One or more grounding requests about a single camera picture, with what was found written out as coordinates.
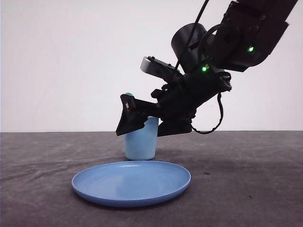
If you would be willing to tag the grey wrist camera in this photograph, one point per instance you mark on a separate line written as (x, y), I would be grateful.
(155, 67)

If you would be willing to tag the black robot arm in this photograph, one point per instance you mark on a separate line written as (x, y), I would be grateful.
(246, 36)

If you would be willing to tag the light blue plastic cup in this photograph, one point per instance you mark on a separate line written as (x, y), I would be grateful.
(141, 144)

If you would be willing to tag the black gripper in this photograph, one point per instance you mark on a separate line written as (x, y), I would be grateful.
(177, 102)

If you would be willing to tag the blue plastic plate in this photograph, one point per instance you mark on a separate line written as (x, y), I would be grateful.
(131, 184)

